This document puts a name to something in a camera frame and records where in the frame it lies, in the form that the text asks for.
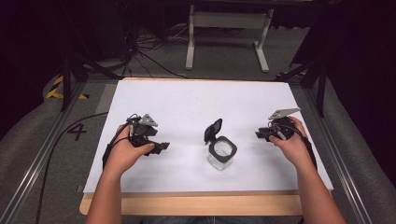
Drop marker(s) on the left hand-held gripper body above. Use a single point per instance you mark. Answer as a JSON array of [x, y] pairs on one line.
[[141, 129]]

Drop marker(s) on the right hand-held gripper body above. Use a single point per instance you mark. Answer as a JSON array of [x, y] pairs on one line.
[[281, 124]]

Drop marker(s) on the clear jar with black lid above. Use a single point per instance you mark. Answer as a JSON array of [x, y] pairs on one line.
[[221, 152]]

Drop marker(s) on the person's right hand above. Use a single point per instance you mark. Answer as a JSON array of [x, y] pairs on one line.
[[294, 146]]

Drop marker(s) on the person's left hand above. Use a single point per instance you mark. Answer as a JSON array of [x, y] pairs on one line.
[[127, 154]]

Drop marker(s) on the black tripod stand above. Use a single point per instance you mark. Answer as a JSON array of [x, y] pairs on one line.
[[76, 67], [317, 74]]

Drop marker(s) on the white metal stand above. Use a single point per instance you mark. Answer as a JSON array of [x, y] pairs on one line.
[[229, 20]]

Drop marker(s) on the aluminium floor rail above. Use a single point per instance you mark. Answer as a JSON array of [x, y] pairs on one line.
[[37, 161], [339, 161]]

